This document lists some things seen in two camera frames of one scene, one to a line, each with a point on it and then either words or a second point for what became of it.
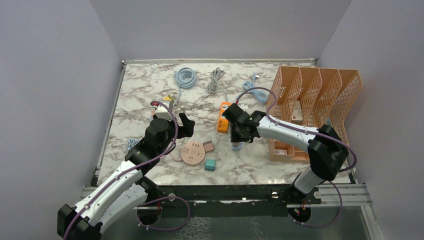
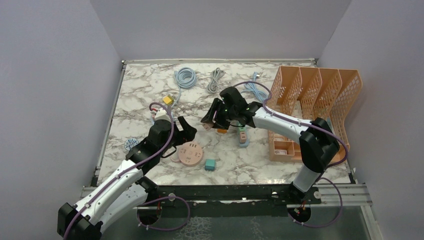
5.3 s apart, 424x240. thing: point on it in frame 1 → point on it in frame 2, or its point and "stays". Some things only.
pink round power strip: [193, 153] stays
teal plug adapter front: [210, 164] stays
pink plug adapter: [208, 146] → [207, 126]
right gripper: [236, 138] → [209, 117]
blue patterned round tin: [131, 142] stays
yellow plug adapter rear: [168, 98] stays
